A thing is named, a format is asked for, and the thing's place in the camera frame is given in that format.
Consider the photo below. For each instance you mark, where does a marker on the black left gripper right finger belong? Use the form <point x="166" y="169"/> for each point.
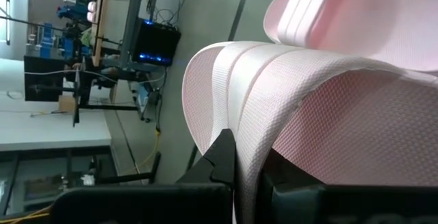
<point x="291" y="200"/>

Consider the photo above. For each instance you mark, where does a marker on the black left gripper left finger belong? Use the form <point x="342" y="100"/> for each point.
<point x="222" y="165"/>

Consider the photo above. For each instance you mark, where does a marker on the pink slide sandal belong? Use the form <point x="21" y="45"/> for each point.
<point x="342" y="121"/>
<point x="359" y="18"/>

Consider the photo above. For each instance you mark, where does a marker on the black computer with blue lights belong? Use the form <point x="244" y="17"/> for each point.
<point x="155" y="42"/>

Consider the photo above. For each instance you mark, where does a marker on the white table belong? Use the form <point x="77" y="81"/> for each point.
<point x="51" y="128"/>

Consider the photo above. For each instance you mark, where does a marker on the wooden table on grey leg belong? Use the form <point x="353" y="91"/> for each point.
<point x="102" y="18"/>

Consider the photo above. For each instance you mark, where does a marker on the black monitor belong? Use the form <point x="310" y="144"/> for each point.
<point x="44" y="80"/>

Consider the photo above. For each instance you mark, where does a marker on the blue robot equipment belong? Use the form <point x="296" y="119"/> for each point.
<point x="72" y="28"/>

